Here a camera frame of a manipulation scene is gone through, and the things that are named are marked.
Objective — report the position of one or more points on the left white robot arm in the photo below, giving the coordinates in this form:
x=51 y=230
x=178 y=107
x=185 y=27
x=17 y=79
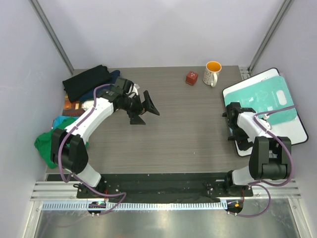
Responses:
x=88 y=122

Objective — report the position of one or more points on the teal folding template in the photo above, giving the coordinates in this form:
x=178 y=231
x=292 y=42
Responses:
x=268 y=95

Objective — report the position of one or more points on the turquoise shirt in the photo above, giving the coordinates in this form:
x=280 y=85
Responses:
x=63 y=121

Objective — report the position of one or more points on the white mug orange inside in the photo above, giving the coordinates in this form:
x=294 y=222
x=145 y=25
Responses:
x=212 y=70

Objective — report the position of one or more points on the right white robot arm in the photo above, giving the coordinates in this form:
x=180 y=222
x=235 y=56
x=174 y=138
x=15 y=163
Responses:
x=270 y=161

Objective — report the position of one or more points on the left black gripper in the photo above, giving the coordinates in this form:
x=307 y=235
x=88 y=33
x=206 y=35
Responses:
x=146 y=105

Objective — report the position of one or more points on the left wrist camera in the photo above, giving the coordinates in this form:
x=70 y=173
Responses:
x=125 y=86

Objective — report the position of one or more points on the bright green crumpled shirt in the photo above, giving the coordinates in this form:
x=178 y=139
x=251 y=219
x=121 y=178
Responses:
x=49 y=146

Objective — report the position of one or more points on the white folded shirt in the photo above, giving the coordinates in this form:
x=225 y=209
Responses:
x=87 y=104

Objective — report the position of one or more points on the brown picture book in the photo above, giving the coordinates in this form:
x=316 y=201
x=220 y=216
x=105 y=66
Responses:
x=72 y=109

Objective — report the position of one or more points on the red cube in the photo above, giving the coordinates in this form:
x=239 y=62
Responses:
x=191 y=78

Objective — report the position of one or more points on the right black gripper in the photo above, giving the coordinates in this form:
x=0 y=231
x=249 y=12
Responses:
x=243 y=141

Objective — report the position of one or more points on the navy blue folded shirt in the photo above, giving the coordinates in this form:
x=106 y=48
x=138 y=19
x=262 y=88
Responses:
x=90 y=94

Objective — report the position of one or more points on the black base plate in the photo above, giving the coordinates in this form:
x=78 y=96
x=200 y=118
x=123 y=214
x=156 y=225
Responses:
x=174 y=187

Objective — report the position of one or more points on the black t shirt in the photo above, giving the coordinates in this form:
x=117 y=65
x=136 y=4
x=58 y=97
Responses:
x=78 y=85

